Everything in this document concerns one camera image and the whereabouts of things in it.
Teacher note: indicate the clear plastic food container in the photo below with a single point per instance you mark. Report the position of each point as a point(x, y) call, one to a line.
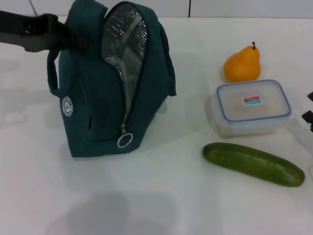
point(254, 115)

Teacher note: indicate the orange pear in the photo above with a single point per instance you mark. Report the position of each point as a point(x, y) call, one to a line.
point(242, 66)

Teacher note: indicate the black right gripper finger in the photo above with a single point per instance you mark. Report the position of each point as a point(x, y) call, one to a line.
point(310, 96)
point(308, 116)

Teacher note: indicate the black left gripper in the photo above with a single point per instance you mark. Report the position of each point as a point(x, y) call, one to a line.
point(29, 31)

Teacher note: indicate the green cucumber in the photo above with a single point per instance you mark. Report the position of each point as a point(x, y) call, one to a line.
point(252, 164)

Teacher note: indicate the dark teal insulated lunch bag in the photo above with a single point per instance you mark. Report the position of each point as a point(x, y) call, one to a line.
point(97, 102)

